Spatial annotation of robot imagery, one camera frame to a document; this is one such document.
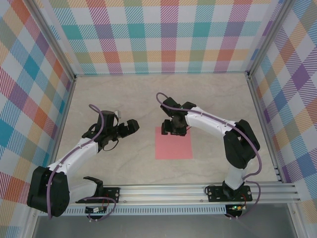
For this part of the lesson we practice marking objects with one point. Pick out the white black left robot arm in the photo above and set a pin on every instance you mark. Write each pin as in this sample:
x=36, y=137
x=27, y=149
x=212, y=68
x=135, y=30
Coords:
x=74, y=156

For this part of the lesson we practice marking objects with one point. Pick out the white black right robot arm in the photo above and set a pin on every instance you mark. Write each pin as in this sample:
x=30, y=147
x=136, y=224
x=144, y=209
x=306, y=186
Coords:
x=213, y=124

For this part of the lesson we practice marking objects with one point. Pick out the white plastic clip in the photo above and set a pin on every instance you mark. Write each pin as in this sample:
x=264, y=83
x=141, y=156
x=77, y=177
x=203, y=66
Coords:
x=119, y=114

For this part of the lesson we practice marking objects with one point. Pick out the aluminium frame post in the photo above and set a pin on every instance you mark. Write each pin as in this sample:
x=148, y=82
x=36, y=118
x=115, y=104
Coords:
x=55, y=39
x=269, y=37

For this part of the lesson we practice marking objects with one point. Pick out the aluminium mounting rail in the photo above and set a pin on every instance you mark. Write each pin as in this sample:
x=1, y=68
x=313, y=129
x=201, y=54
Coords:
x=161, y=193

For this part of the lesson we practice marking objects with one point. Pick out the grey metal panel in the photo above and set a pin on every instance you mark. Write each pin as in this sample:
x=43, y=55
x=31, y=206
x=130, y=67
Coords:
x=161, y=226

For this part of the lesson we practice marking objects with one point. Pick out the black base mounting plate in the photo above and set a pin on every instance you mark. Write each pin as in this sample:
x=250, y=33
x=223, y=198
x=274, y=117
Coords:
x=213, y=196
x=112, y=194

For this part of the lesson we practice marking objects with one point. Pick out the aluminium frame side rail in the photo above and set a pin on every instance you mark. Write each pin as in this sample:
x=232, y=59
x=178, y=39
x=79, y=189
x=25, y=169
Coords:
x=263, y=124
x=62, y=124

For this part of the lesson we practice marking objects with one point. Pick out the small circuit board with LEDs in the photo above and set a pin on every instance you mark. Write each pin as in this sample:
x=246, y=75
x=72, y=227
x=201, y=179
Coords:
x=236, y=207

